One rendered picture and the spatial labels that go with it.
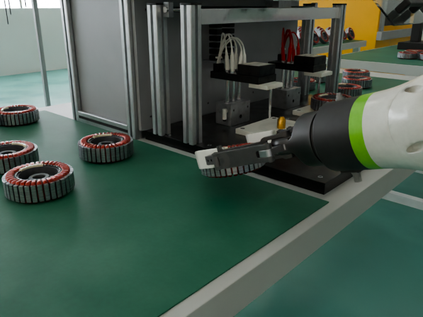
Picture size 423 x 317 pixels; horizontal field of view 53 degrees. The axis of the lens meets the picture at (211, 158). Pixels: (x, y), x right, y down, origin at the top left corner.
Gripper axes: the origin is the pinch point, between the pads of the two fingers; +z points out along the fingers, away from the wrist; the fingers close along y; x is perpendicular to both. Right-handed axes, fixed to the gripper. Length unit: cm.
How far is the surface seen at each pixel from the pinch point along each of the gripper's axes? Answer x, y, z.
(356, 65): 11, 177, 82
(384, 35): 35, 365, 162
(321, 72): 10, 50, 15
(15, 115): 19, -15, 62
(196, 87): 12.7, 7.7, 14.8
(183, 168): -2.2, -1.3, 13.9
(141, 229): -6.4, -20.3, -0.5
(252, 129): 0.7, 20.3, 15.2
